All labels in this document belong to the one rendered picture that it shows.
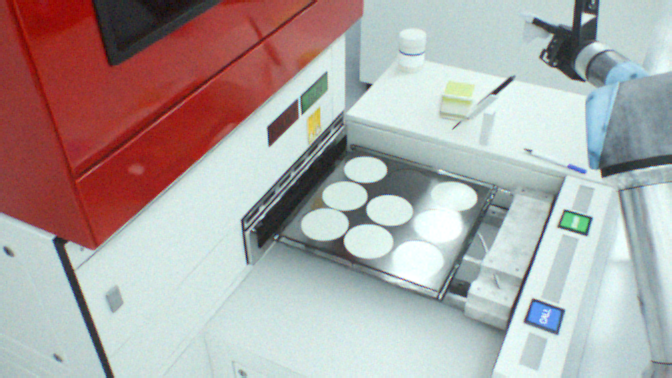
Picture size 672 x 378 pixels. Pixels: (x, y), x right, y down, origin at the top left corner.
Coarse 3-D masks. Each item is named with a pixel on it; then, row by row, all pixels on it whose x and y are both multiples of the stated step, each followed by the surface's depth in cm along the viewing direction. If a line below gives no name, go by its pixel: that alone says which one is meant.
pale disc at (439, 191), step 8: (440, 184) 143; (448, 184) 143; (456, 184) 143; (464, 184) 143; (432, 192) 141; (440, 192) 141; (448, 192) 141; (456, 192) 141; (464, 192) 141; (472, 192) 141; (440, 200) 139; (448, 200) 139; (456, 200) 139; (464, 200) 139; (472, 200) 138; (448, 208) 136; (456, 208) 136; (464, 208) 136
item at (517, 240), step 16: (512, 208) 139; (528, 208) 139; (512, 224) 135; (528, 224) 135; (544, 224) 136; (496, 240) 131; (512, 240) 131; (528, 240) 131; (496, 256) 128; (512, 256) 128; (528, 256) 128; (512, 288) 121; (480, 320) 118; (496, 320) 116
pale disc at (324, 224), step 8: (312, 216) 135; (320, 216) 135; (328, 216) 135; (336, 216) 134; (344, 216) 134; (304, 224) 133; (312, 224) 133; (320, 224) 133; (328, 224) 133; (336, 224) 133; (344, 224) 132; (304, 232) 131; (312, 232) 131; (320, 232) 131; (328, 232) 131; (336, 232) 131; (344, 232) 131
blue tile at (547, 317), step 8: (536, 304) 107; (536, 312) 106; (544, 312) 106; (552, 312) 106; (560, 312) 106; (528, 320) 105; (536, 320) 105; (544, 320) 105; (552, 320) 105; (552, 328) 103
